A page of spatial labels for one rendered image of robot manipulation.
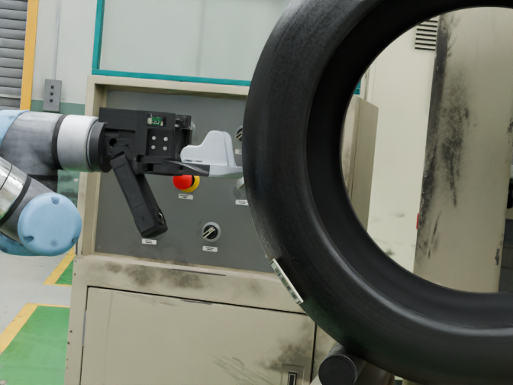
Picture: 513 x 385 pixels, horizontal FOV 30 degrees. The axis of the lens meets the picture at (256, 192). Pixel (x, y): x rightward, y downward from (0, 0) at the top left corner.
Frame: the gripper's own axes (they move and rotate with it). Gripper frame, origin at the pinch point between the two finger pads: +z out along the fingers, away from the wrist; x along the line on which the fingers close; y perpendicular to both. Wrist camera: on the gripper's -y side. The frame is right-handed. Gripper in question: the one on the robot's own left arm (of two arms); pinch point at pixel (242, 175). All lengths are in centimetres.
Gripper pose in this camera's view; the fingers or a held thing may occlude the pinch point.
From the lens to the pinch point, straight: 123.5
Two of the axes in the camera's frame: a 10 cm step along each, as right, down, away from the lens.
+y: 0.9, -9.9, -0.5
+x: 2.3, -0.3, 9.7
